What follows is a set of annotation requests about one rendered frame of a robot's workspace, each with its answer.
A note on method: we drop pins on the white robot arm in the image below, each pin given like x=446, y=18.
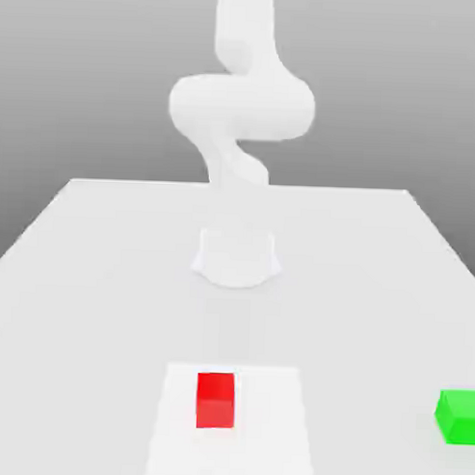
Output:
x=242, y=106

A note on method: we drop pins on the small red cube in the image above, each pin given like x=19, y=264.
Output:
x=215, y=400

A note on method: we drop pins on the small green cube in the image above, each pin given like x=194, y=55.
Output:
x=460, y=417

